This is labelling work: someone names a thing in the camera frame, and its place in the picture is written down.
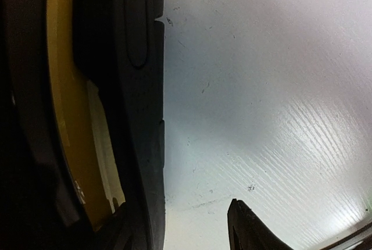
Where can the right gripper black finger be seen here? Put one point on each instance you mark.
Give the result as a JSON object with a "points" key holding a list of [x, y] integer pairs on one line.
{"points": [[247, 231]]}

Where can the yellow Pikachu hard-shell suitcase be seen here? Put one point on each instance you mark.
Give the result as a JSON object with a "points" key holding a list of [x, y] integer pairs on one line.
{"points": [[82, 129]]}

